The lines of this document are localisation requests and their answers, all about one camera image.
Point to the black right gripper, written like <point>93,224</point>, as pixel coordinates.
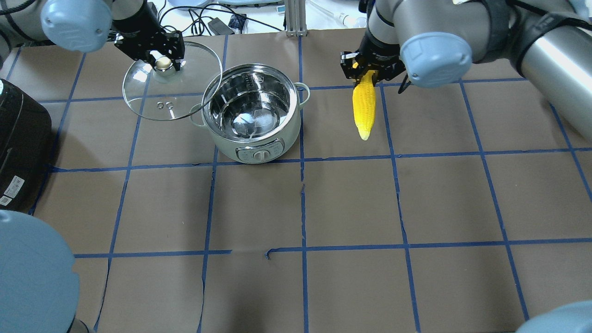
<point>380,51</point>

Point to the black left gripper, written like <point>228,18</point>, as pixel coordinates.
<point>140,28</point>

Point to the yellow plastic corn cob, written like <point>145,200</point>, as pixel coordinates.
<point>364,104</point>

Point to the glass pot lid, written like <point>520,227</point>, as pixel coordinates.
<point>164,89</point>

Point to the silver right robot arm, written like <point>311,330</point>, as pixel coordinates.
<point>435,42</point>

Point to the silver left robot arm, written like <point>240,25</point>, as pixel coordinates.
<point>84,25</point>

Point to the pale green electric pot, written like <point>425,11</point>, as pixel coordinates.
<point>253,112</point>

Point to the clear plastic bottle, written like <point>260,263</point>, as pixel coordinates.
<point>341,18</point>

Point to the black power adapter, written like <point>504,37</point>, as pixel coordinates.
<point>219,28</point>

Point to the black appliance at left edge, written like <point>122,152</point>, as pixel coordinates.
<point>25,134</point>

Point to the brown paper table mat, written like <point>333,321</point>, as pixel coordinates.
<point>468,210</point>

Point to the aluminium frame post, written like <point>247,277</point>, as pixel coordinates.
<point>295,20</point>

